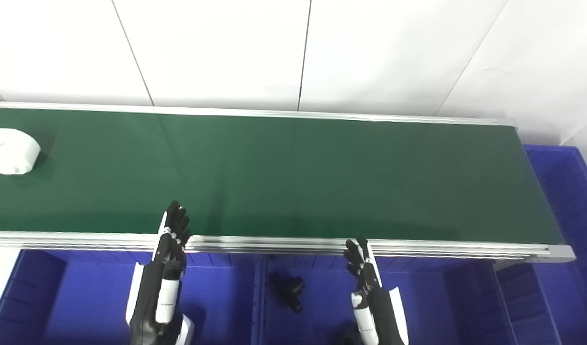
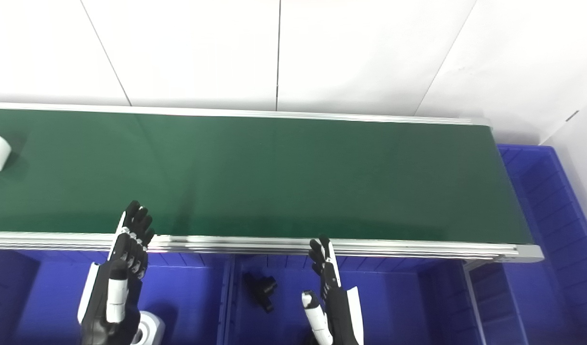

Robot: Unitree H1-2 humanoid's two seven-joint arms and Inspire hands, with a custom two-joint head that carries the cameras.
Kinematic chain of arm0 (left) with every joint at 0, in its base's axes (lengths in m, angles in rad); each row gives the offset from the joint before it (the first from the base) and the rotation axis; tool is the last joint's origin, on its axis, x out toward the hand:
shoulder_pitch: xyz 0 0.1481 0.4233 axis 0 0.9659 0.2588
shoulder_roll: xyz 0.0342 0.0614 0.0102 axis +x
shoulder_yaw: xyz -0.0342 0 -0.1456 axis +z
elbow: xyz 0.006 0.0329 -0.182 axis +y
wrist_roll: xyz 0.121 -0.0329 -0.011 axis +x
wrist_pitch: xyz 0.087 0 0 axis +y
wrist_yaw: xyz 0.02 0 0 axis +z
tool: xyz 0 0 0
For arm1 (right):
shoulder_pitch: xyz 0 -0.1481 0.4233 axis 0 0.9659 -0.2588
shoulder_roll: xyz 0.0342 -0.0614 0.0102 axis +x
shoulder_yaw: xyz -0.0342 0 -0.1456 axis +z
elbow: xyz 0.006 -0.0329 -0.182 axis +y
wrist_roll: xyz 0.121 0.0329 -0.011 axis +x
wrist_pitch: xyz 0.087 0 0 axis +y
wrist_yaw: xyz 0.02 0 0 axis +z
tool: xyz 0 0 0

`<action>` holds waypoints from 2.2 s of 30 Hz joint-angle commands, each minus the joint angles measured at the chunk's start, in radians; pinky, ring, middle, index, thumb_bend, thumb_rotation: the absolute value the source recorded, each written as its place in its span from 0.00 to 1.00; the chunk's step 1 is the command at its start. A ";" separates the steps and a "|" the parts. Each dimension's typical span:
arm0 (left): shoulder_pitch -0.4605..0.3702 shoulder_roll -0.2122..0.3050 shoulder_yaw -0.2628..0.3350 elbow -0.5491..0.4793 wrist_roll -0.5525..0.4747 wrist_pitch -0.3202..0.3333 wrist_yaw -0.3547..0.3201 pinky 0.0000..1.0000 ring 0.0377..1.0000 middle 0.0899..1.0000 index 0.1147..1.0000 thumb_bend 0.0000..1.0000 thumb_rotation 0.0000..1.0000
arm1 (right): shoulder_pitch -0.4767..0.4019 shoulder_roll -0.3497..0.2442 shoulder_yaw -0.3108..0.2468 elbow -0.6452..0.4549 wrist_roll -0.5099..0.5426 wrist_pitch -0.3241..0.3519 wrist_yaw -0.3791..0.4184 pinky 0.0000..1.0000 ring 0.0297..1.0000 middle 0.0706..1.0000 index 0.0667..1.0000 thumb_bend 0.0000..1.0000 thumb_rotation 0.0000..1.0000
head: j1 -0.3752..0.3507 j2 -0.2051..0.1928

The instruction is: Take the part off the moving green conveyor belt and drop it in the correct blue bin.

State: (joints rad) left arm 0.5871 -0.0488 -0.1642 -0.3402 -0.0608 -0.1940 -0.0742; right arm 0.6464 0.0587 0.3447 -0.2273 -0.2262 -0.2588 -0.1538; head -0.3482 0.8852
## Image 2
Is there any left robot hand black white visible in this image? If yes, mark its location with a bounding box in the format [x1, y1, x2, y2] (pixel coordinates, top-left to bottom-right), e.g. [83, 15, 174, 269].
[78, 200, 156, 345]

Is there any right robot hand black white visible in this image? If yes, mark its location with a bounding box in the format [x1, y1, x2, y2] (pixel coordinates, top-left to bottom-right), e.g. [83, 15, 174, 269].
[301, 235, 364, 345]

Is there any black angular part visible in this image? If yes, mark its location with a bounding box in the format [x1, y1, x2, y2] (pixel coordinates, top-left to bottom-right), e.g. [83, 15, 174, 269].
[243, 272, 278, 313]

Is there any green conveyor belt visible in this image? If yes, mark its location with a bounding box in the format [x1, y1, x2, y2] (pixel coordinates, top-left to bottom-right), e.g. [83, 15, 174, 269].
[0, 108, 534, 245]
[0, 102, 544, 263]

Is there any large blue plastic bin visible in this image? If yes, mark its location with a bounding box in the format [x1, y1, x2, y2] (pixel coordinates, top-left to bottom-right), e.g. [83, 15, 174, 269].
[466, 144, 587, 345]

